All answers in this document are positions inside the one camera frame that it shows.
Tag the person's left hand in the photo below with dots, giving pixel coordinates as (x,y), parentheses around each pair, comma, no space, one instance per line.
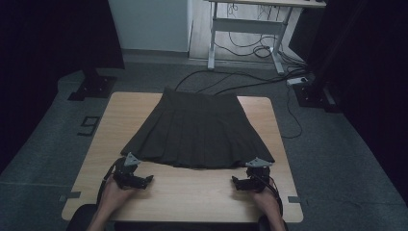
(115,197)

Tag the person's right hand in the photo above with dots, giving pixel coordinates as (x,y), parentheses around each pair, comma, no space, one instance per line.
(267,202)

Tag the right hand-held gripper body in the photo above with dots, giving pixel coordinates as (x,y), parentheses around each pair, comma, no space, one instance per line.
(260,174)

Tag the white power strip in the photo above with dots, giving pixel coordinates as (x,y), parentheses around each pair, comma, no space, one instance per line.
(296,81)

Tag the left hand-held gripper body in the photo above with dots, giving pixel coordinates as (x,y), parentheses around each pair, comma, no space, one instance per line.
(125,169)

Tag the dark pleated skirt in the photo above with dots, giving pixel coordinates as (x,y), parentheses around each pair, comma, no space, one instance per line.
(198,131)

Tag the white desk frame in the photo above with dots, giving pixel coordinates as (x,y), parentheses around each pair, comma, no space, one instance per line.
(248,25)

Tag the black curtain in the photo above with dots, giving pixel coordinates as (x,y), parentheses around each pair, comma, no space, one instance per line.
(48,48)
(369,80)

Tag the black stand base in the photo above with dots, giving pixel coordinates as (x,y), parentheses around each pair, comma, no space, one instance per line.
(312,96)
(94,86)

